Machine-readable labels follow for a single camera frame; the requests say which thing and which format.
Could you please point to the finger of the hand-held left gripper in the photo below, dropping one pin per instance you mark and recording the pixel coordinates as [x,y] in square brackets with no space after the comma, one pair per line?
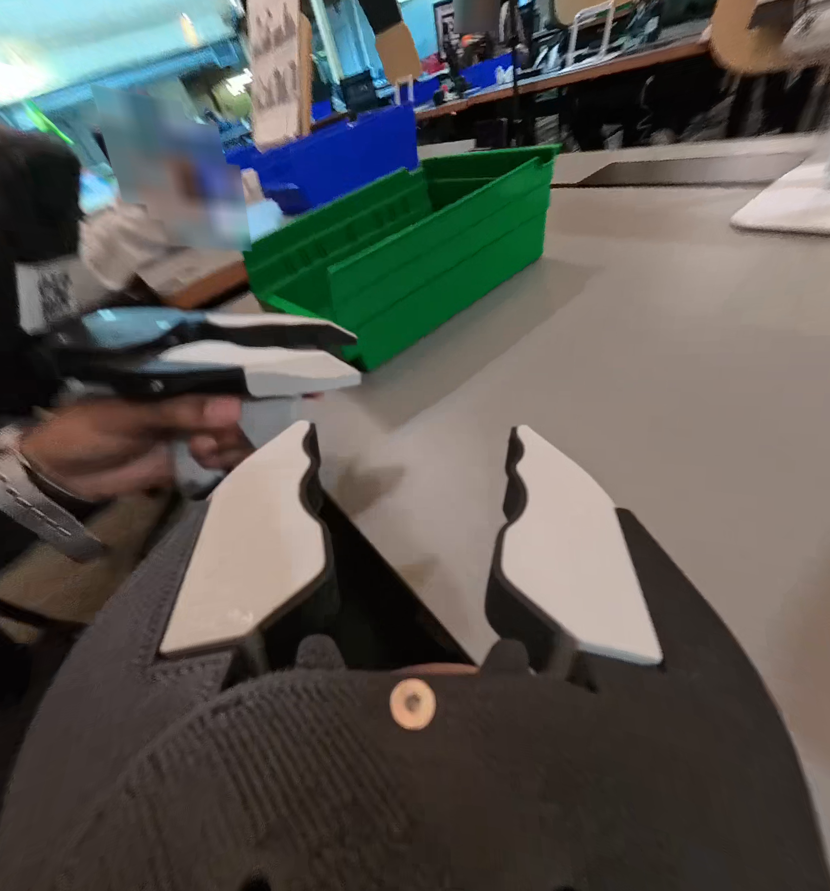
[289,369]
[283,331]

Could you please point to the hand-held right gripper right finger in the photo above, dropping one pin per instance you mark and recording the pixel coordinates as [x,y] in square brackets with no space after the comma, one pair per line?
[575,564]

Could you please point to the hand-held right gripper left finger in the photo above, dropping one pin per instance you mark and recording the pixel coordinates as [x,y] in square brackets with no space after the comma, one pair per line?
[255,557]

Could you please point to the green plastic bin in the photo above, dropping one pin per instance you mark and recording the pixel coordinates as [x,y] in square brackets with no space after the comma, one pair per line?
[422,278]

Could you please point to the blue plastic bin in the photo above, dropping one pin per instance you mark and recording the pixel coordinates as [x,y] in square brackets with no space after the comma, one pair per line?
[338,153]

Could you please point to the person's left hand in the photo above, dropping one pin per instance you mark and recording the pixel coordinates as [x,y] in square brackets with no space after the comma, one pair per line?
[108,445]

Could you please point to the grey desk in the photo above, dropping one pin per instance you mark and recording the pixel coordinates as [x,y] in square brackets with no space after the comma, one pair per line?
[665,348]

